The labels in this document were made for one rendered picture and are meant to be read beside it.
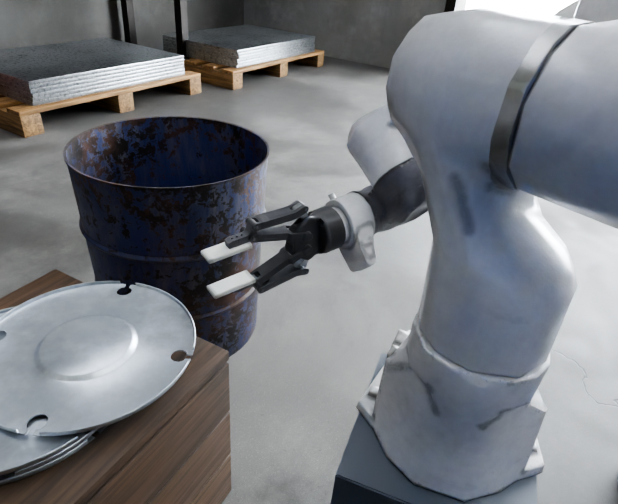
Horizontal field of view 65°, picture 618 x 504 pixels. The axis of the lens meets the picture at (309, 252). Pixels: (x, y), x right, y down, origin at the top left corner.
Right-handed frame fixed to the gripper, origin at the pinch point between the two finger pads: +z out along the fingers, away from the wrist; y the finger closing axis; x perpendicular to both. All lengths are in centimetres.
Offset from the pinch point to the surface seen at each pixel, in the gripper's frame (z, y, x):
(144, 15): -109, -28, -368
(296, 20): -248, -46, -361
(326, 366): -26, -47, -9
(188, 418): 13.2, -12.9, 11.6
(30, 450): 30.6, -4.4, 11.9
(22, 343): 28.5, -3.9, -5.7
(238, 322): -10.9, -36.4, -23.9
